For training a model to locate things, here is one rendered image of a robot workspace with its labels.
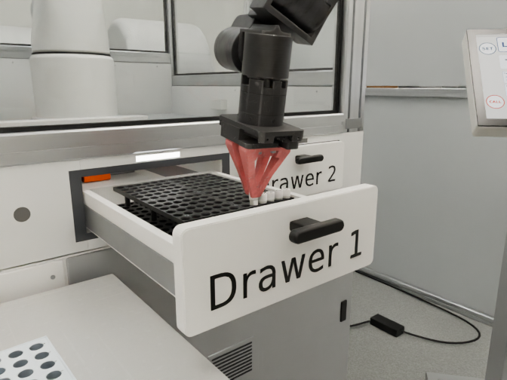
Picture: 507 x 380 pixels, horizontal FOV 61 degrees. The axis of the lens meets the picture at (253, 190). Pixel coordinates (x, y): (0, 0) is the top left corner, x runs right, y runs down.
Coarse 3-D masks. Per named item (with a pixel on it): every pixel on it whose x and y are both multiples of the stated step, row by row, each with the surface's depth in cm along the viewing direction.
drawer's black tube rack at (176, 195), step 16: (192, 176) 75; (208, 176) 74; (128, 192) 64; (144, 192) 64; (160, 192) 63; (176, 192) 63; (192, 192) 63; (208, 192) 64; (224, 192) 63; (240, 192) 63; (128, 208) 65; (144, 208) 65; (160, 208) 55; (176, 208) 55; (192, 208) 56; (208, 208) 55; (160, 224) 58; (176, 224) 58
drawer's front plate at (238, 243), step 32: (352, 192) 53; (192, 224) 40; (224, 224) 41; (256, 224) 44; (288, 224) 47; (352, 224) 54; (192, 256) 40; (224, 256) 42; (256, 256) 45; (288, 256) 48; (320, 256) 51; (192, 288) 40; (224, 288) 43; (256, 288) 45; (288, 288) 49; (192, 320) 41; (224, 320) 43
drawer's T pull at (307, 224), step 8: (296, 224) 46; (304, 224) 45; (312, 224) 45; (320, 224) 45; (328, 224) 45; (336, 224) 46; (296, 232) 43; (304, 232) 43; (312, 232) 44; (320, 232) 45; (328, 232) 45; (296, 240) 43; (304, 240) 43
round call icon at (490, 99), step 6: (486, 96) 104; (492, 96) 104; (498, 96) 104; (504, 96) 103; (486, 102) 103; (492, 102) 103; (498, 102) 103; (504, 102) 103; (486, 108) 103; (492, 108) 102; (498, 108) 102; (504, 108) 102
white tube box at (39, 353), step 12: (12, 348) 43; (24, 348) 43; (36, 348) 44; (48, 348) 43; (0, 360) 42; (12, 360) 41; (24, 360) 41; (36, 360) 41; (48, 360) 41; (60, 360) 41; (0, 372) 40; (12, 372) 39; (24, 372) 40; (36, 372) 39; (48, 372) 39; (60, 372) 40
